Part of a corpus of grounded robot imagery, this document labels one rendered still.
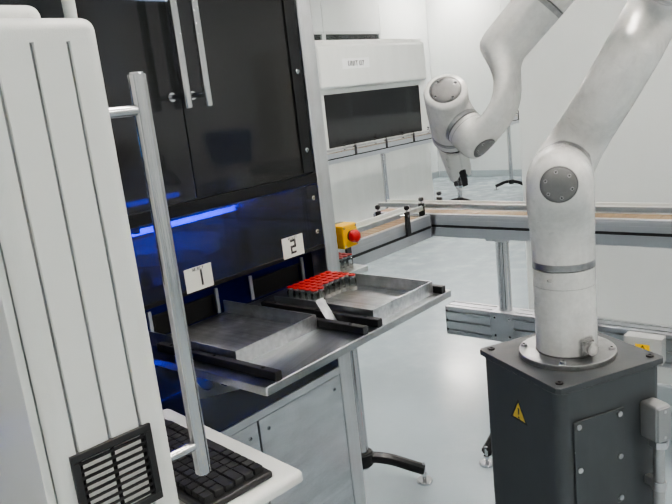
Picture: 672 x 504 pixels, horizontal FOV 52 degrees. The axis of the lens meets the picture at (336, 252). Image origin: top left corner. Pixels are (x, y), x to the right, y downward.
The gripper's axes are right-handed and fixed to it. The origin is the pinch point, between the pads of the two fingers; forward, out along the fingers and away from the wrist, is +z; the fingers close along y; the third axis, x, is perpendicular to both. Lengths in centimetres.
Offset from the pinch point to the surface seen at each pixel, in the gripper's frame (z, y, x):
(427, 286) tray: 30.8, 11.4, -14.8
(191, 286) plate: 6, 2, -69
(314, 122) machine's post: 21, -44, -30
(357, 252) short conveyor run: 71, -25, -33
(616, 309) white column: 159, -4, 59
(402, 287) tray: 37.0, 6.8, -21.4
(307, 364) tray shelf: -3, 33, -44
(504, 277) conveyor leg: 110, -15, 14
